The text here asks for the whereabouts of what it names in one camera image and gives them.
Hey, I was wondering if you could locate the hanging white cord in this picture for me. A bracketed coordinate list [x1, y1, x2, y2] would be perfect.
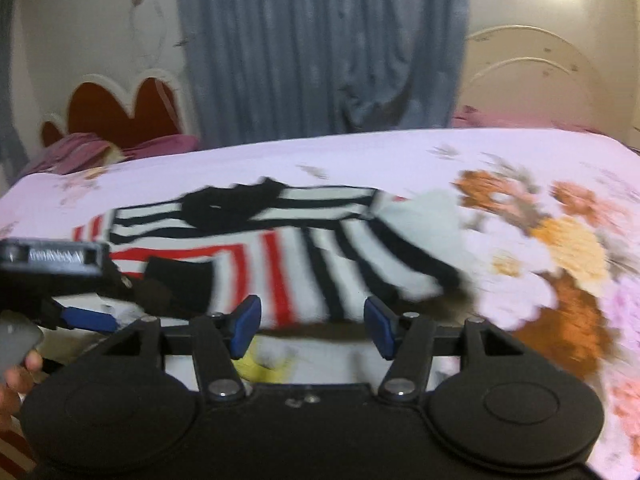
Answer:
[127, 0, 174, 68]

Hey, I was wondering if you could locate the blue grey curtain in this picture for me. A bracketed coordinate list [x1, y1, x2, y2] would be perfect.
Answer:
[178, 0, 469, 148]

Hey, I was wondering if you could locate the striped knit child sweater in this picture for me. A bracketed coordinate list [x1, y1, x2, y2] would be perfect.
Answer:
[72, 179, 471, 330]

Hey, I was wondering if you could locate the person left hand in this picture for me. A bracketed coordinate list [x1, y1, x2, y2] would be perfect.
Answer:
[0, 350, 43, 432]

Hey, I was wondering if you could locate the pink bedding on far bed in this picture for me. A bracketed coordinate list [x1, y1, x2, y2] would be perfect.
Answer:
[450, 105, 602, 134]

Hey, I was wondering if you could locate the red heart shaped headboard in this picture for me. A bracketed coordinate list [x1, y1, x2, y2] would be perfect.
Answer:
[40, 68, 189, 148]

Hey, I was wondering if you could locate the pink floral bed sheet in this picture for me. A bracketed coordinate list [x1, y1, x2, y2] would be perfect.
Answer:
[1, 129, 639, 479]

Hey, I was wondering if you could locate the left side grey curtain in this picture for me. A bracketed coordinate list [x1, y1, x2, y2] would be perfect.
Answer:
[0, 0, 28, 184]

